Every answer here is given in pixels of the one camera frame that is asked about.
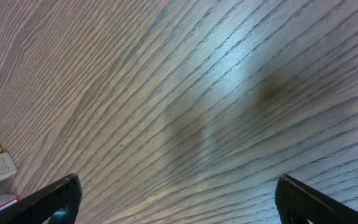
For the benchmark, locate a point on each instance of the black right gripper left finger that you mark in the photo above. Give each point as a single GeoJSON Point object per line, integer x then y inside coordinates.
{"type": "Point", "coordinates": [58, 202]}

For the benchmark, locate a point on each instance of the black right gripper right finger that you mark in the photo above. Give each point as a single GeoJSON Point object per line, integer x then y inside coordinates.
{"type": "Point", "coordinates": [297, 202]}

